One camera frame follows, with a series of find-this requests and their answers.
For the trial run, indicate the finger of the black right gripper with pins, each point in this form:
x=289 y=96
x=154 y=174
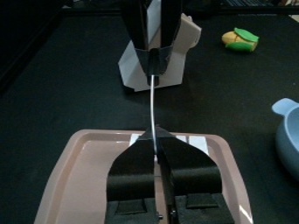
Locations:
x=170 y=23
x=136 y=23

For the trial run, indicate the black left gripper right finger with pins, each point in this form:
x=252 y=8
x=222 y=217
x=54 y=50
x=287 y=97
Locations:
x=190 y=175

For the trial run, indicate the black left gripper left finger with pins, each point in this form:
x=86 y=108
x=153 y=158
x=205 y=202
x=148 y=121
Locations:
x=129 y=175

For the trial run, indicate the white knife block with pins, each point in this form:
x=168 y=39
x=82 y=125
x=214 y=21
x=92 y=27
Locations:
x=132 y=73

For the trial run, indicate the white flat piece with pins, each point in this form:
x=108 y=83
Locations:
x=197 y=144
x=134 y=140

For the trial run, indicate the pink plastic tray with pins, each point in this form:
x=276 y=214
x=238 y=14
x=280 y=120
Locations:
x=77 y=180

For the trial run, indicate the green and yellow toy corn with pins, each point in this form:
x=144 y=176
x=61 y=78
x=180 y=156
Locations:
x=240 y=40

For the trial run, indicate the pale blue-grey mixing bowl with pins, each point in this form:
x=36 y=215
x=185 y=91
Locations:
x=289 y=137

